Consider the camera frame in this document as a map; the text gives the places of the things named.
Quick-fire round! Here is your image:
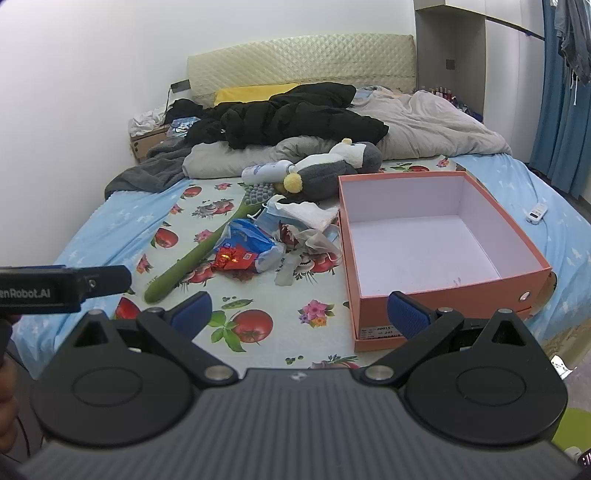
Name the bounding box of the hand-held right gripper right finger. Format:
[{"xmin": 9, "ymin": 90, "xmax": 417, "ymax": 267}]
[{"xmin": 362, "ymin": 291, "xmax": 536, "ymax": 386}]

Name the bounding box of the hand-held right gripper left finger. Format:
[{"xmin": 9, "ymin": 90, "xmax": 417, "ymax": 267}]
[{"xmin": 69, "ymin": 291, "xmax": 238, "ymax": 389}]

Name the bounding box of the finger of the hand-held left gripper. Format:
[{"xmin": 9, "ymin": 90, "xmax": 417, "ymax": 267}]
[{"xmin": 83, "ymin": 265, "xmax": 132, "ymax": 303}]

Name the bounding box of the orange shoe box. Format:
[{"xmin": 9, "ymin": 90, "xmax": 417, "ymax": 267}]
[{"xmin": 338, "ymin": 171, "xmax": 552, "ymax": 352}]

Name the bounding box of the blue snack packet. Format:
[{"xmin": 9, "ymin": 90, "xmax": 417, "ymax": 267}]
[{"xmin": 217, "ymin": 219, "xmax": 287, "ymax": 273}]

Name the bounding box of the white foam net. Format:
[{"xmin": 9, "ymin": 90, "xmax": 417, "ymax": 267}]
[{"xmin": 274, "ymin": 251, "xmax": 302, "ymax": 287}]

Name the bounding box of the blue face mask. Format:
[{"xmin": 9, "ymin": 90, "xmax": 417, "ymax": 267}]
[{"xmin": 255, "ymin": 203, "xmax": 342, "ymax": 245}]

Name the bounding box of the brown printed candy packet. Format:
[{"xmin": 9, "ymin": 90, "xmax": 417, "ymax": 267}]
[{"xmin": 278, "ymin": 222, "xmax": 302, "ymax": 246}]

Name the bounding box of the light blue towel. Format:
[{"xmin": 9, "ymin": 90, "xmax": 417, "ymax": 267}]
[{"xmin": 11, "ymin": 154, "xmax": 591, "ymax": 384}]

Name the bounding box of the red snack packet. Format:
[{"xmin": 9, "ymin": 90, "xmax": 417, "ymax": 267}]
[{"xmin": 213, "ymin": 247, "xmax": 257, "ymax": 274}]

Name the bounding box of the green massage hammer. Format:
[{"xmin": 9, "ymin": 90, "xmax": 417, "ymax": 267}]
[{"xmin": 144, "ymin": 182, "xmax": 274, "ymax": 303}]

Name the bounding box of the tomato print mat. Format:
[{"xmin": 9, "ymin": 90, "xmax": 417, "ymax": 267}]
[{"xmin": 108, "ymin": 157, "xmax": 455, "ymax": 370}]

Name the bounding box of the clear plastic packet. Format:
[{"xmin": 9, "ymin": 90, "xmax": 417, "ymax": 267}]
[{"xmin": 295, "ymin": 231, "xmax": 343, "ymax": 274}]

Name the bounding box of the dark grey blanket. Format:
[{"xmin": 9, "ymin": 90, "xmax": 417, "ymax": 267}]
[{"xmin": 105, "ymin": 138, "xmax": 195, "ymax": 200}]

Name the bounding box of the cardboard box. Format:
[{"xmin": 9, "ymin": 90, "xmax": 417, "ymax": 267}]
[{"xmin": 129, "ymin": 127, "xmax": 171, "ymax": 164}]

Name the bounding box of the white face mask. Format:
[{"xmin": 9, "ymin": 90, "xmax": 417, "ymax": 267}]
[{"xmin": 268, "ymin": 195, "xmax": 341, "ymax": 232}]

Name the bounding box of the white spray bottle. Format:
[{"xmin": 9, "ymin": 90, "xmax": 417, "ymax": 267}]
[{"xmin": 242, "ymin": 161, "xmax": 296, "ymax": 185}]

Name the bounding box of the white crumpled cloth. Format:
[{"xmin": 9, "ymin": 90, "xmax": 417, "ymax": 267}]
[{"xmin": 129, "ymin": 111, "xmax": 168, "ymax": 137}]

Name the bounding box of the white paper scrap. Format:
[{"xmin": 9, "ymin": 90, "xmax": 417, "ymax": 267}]
[{"xmin": 551, "ymin": 355, "xmax": 574, "ymax": 380}]

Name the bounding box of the grey penguin plush toy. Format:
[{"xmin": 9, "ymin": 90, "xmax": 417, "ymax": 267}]
[{"xmin": 274, "ymin": 138, "xmax": 384, "ymax": 204}]

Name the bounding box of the blue patterned packet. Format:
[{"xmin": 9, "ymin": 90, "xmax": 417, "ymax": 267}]
[{"xmin": 166, "ymin": 117, "xmax": 201, "ymax": 138}]

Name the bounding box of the black cloth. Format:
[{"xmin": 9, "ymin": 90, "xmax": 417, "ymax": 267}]
[{"xmin": 166, "ymin": 98, "xmax": 204, "ymax": 125}]

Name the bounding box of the beige duvet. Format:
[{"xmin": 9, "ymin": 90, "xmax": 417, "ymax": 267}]
[{"xmin": 184, "ymin": 90, "xmax": 512, "ymax": 178}]

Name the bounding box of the lime green object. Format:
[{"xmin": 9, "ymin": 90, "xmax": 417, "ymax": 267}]
[{"xmin": 551, "ymin": 408, "xmax": 591, "ymax": 462}]

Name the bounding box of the black jacket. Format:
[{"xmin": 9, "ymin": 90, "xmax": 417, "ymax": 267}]
[{"xmin": 166, "ymin": 82, "xmax": 389, "ymax": 149}]

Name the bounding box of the yellow pillow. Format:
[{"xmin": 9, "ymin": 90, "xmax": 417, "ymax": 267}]
[{"xmin": 215, "ymin": 83, "xmax": 301, "ymax": 107}]

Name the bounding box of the blue curtain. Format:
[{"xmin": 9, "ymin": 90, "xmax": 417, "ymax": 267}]
[{"xmin": 531, "ymin": 0, "xmax": 591, "ymax": 199}]

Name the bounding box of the cream quilted headboard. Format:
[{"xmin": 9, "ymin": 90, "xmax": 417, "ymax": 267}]
[{"xmin": 187, "ymin": 34, "xmax": 415, "ymax": 104}]

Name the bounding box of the white wardrobe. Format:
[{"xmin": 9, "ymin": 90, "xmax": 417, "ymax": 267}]
[{"xmin": 414, "ymin": 0, "xmax": 488, "ymax": 123}]

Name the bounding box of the grey hanging garment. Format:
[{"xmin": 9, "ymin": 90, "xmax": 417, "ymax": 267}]
[{"xmin": 554, "ymin": 0, "xmax": 591, "ymax": 85}]

